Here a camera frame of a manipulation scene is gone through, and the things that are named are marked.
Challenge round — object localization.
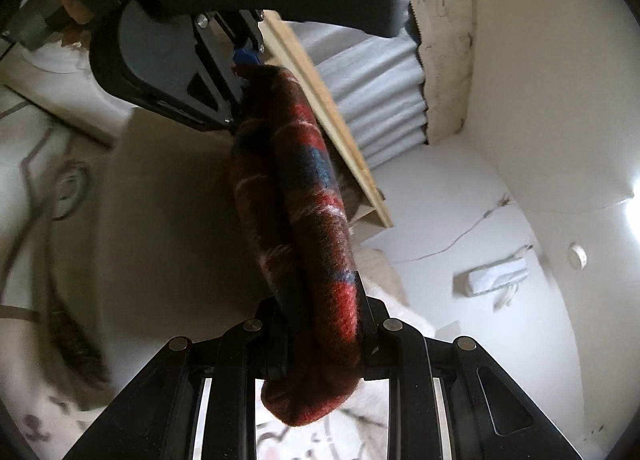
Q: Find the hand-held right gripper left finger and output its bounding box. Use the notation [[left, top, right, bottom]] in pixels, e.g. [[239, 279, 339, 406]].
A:
[[62, 297, 296, 460]]

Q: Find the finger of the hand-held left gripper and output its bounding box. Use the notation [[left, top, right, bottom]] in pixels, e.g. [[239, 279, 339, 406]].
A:
[[231, 10, 266, 65], [185, 14, 248, 133]]

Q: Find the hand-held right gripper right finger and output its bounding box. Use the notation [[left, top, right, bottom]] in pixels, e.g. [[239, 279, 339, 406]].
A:
[[357, 290, 586, 460]]

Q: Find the red plaid scarf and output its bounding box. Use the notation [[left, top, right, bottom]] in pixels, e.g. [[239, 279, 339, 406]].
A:
[[229, 64, 363, 427]]

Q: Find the stack of beige folded clothes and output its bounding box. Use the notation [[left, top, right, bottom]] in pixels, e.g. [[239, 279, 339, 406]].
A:
[[0, 104, 261, 391]]

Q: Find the person's left hand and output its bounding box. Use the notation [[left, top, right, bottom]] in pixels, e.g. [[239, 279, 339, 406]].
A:
[[57, 0, 98, 28]]

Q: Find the wooden bedside shelf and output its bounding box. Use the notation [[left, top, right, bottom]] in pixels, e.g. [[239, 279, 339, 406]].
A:
[[257, 10, 396, 231]]

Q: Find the white folded sheet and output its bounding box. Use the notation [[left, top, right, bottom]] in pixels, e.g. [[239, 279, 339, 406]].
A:
[[0, 34, 136, 145]]

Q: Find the grey curtain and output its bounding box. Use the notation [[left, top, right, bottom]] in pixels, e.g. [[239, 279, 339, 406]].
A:
[[295, 22, 431, 168]]

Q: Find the beige curtain valance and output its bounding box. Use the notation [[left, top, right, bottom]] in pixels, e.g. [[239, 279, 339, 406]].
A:
[[400, 0, 481, 145]]

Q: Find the long ceiling light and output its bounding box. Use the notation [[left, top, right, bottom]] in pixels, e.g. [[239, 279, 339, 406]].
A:
[[622, 200, 640, 241]]

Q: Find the white wall cable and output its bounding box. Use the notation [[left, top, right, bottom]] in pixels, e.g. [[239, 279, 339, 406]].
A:
[[395, 192, 513, 263]]

